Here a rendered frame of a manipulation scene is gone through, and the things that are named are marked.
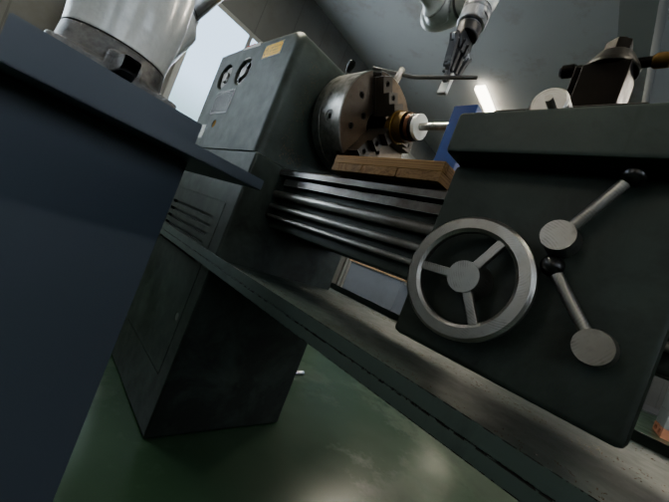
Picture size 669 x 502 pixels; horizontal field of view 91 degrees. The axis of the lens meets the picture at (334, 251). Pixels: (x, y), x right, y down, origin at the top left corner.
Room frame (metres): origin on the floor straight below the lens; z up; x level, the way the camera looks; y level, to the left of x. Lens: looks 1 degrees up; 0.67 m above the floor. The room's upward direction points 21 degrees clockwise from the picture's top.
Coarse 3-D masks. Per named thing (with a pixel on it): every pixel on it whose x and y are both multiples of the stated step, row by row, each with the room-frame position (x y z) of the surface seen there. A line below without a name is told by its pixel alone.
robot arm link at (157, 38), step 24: (72, 0) 0.49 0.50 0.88; (96, 0) 0.48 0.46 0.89; (120, 0) 0.49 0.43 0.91; (144, 0) 0.50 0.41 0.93; (168, 0) 0.53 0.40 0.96; (192, 0) 0.58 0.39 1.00; (96, 24) 0.49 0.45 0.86; (120, 24) 0.50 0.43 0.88; (144, 24) 0.51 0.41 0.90; (168, 24) 0.54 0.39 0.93; (144, 48) 0.53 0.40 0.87; (168, 48) 0.56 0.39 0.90
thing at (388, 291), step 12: (360, 264) 2.95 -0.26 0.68; (348, 276) 3.05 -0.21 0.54; (360, 276) 2.94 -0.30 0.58; (372, 276) 2.83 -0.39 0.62; (384, 276) 2.74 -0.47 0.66; (348, 288) 3.00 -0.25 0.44; (360, 288) 2.90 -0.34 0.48; (372, 288) 2.80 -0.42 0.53; (384, 288) 2.70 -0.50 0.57; (396, 288) 2.61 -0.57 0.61; (372, 300) 2.76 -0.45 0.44; (384, 300) 2.67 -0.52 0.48; (396, 300) 2.61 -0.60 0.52; (396, 312) 2.71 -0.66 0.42
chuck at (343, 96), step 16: (352, 80) 0.90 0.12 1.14; (368, 80) 0.93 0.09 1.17; (336, 96) 0.91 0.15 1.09; (352, 96) 0.91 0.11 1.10; (368, 96) 0.94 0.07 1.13; (400, 96) 1.03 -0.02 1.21; (336, 112) 0.90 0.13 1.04; (352, 112) 0.92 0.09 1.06; (368, 112) 0.96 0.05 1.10; (320, 128) 0.96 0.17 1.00; (336, 128) 0.91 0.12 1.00; (352, 128) 0.94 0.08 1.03; (336, 144) 0.93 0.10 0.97
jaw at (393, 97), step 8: (376, 80) 0.93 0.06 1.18; (384, 80) 0.91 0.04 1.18; (376, 88) 0.94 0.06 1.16; (384, 88) 0.92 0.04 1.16; (376, 96) 0.94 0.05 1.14; (384, 96) 0.92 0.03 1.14; (392, 96) 0.92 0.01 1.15; (376, 104) 0.95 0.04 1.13; (384, 104) 0.93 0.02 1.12; (392, 104) 0.91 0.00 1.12; (400, 104) 0.93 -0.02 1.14; (376, 112) 0.96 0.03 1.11; (384, 112) 0.94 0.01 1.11; (392, 112) 0.92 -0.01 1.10
